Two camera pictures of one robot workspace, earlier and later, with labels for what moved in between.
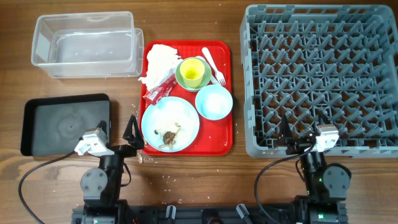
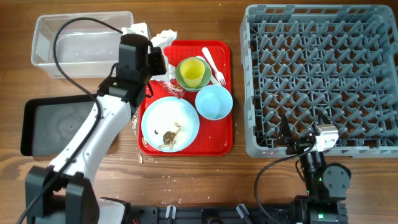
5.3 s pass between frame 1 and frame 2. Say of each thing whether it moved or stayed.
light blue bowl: stayed
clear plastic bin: stayed
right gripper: stayed
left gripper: moved
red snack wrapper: moved
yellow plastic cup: stayed
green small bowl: stayed
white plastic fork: stayed
